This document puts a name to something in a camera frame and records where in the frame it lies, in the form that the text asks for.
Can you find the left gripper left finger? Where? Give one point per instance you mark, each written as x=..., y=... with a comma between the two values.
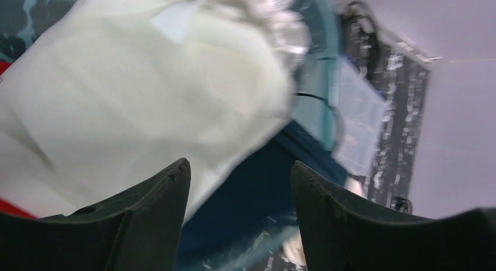
x=137, y=229

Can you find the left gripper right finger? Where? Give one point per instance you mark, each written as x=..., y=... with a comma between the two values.
x=343, y=231

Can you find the teal plastic bin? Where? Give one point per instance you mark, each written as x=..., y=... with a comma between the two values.
x=315, y=105

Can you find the dark blue lace bra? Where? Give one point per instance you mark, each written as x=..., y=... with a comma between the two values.
x=252, y=213

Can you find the red bra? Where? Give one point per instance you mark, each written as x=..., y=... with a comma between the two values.
x=6, y=206

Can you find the pale cream bra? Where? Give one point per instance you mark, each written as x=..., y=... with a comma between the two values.
x=119, y=89

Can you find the clear plastic screw box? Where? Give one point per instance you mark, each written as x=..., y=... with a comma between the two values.
x=360, y=110

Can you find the white cloth in bin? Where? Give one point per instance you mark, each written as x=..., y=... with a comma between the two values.
x=289, y=35

